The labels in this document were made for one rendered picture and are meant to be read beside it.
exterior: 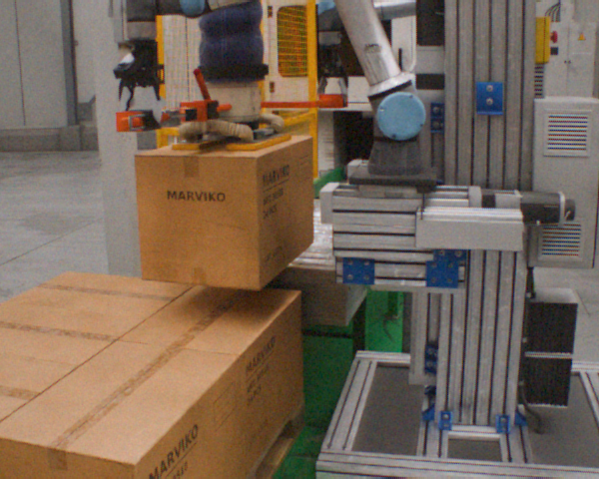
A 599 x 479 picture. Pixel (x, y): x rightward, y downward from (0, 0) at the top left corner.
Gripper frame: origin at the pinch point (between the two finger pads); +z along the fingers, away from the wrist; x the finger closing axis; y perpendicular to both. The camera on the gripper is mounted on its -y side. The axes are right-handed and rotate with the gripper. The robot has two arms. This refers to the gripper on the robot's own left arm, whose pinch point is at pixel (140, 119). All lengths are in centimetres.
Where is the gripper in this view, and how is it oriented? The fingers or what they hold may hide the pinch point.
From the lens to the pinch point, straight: 180.6
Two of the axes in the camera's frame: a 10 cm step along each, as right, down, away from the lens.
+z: 0.1, 9.7, 2.3
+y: 3.1, -2.2, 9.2
